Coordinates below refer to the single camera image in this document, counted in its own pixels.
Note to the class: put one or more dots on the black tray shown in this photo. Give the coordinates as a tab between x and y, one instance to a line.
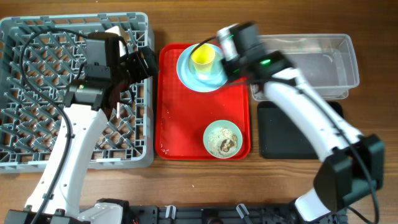
279	138

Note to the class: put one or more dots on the green bowl with food scraps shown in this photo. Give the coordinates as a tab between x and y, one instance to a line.
222	139

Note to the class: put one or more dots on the yellow plastic cup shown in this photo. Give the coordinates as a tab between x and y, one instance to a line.
203	58

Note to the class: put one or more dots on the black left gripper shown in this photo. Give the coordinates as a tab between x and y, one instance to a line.
142	71

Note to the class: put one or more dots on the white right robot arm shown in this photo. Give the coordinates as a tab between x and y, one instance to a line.
352	164

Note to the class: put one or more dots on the light blue plate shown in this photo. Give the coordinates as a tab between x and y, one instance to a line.
189	80

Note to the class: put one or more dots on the light green bowl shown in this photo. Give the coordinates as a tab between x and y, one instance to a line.
215	73

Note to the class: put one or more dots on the red plastic tray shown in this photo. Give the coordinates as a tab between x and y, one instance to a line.
183	114

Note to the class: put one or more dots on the grey dishwasher rack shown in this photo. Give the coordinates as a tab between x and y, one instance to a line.
51	50

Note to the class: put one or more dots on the clear plastic bin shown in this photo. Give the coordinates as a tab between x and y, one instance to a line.
328	61

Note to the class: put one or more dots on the white plastic fork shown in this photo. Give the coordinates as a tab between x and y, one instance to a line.
118	110

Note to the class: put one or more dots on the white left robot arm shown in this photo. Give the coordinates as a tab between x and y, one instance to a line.
88	104

